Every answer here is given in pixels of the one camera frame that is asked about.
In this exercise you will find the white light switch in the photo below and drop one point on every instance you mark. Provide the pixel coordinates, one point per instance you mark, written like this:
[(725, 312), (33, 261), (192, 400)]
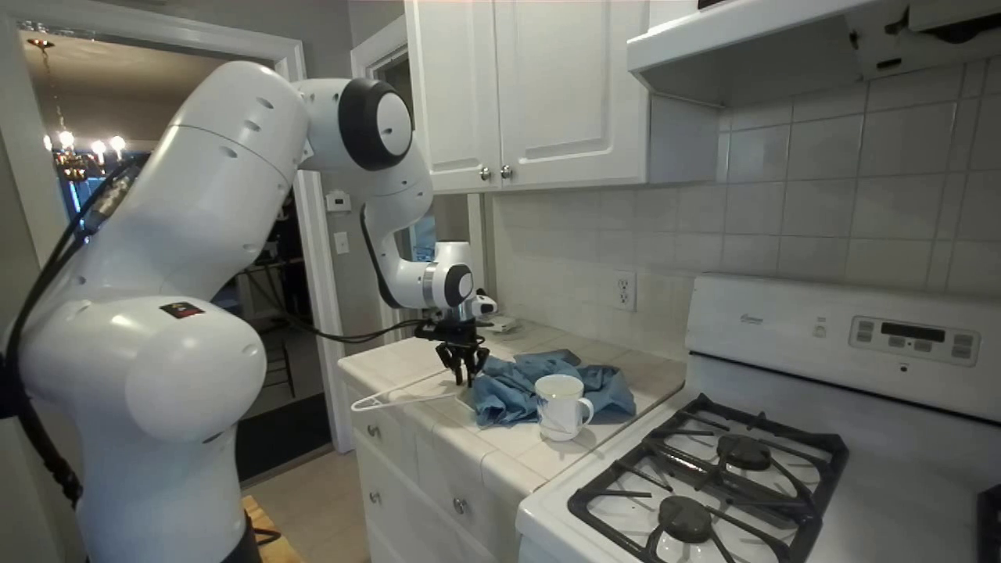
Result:
[(341, 242)]

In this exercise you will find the white range hood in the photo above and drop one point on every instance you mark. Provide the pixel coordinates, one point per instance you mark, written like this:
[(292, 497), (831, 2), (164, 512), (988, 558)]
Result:
[(816, 43)]

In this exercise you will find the white wall thermostat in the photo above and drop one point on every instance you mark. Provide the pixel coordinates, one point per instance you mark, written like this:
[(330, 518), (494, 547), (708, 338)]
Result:
[(335, 201)]

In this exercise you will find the white wall outlet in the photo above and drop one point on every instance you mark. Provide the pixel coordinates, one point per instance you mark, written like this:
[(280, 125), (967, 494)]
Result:
[(624, 291)]

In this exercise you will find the dark floor mat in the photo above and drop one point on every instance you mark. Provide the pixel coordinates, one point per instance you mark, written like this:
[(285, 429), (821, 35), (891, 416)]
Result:
[(284, 431)]

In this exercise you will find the blue cloth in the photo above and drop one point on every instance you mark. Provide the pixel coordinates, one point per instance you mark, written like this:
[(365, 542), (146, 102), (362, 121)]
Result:
[(511, 384)]

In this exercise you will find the white gas stove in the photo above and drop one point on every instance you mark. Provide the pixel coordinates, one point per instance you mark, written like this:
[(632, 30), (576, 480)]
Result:
[(832, 416)]

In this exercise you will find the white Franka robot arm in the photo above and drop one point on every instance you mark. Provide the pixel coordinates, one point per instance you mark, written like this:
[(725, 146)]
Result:
[(167, 315)]

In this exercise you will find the white wide upper cabinet door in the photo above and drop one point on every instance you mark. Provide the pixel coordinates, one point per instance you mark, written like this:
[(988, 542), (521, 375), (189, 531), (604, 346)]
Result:
[(566, 82)]

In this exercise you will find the white mug with blue print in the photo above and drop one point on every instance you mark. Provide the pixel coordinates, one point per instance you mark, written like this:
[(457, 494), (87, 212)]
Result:
[(560, 407)]

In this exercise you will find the stove control panel display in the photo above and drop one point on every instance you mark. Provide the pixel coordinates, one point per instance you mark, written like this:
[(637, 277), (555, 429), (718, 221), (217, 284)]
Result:
[(915, 338)]

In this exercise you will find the metal cabinet knob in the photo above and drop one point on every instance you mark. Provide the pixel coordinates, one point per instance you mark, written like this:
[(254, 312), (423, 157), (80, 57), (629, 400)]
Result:
[(374, 497), (374, 429), (457, 508)]

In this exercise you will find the black stove grate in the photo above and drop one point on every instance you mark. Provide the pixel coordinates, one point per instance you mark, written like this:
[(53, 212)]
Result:
[(729, 485)]

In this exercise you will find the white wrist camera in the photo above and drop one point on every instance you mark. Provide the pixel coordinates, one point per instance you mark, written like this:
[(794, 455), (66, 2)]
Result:
[(484, 308)]

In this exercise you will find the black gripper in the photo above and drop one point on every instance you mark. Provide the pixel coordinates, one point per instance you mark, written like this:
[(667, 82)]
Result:
[(452, 333)]

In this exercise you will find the small white dish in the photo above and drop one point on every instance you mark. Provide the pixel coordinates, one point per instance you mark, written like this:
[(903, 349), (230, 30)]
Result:
[(502, 327)]

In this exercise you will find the white lower cabinet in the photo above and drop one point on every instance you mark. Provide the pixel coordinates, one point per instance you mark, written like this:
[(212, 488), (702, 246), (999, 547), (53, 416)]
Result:
[(416, 469)]

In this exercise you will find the dark round burner cap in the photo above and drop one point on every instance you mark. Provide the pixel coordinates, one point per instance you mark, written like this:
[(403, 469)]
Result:
[(745, 452), (686, 518)]

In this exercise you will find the white narrow upper cabinet door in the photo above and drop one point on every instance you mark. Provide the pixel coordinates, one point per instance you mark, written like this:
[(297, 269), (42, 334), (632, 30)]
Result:
[(454, 82)]

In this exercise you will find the lit chandelier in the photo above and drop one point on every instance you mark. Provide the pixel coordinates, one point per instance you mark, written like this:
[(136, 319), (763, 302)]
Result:
[(80, 146)]

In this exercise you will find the small upper door knob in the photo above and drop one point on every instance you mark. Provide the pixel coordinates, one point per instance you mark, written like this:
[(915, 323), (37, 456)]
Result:
[(508, 173), (484, 173)]

